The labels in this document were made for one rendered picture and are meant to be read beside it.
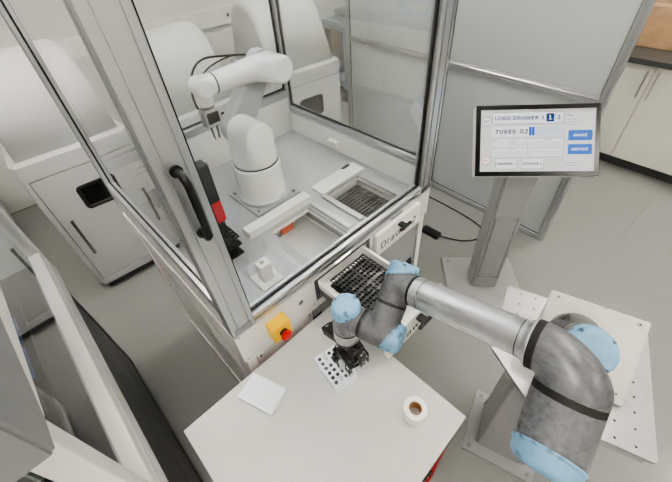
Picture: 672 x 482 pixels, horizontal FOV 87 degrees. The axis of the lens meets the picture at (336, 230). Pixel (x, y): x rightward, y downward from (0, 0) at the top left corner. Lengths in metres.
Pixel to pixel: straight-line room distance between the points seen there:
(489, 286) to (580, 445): 1.80
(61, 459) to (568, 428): 0.78
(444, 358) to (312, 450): 1.18
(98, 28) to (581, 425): 0.95
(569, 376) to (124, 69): 0.87
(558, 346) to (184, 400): 1.89
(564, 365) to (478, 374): 1.47
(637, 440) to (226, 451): 1.15
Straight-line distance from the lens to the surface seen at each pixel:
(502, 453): 2.03
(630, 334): 1.40
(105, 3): 0.69
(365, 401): 1.23
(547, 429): 0.75
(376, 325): 0.89
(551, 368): 0.74
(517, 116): 1.82
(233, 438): 1.25
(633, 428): 1.43
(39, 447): 0.68
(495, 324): 0.77
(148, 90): 0.72
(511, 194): 1.98
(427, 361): 2.16
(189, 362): 2.35
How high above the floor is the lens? 1.90
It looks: 43 degrees down
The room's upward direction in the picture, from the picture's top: 5 degrees counter-clockwise
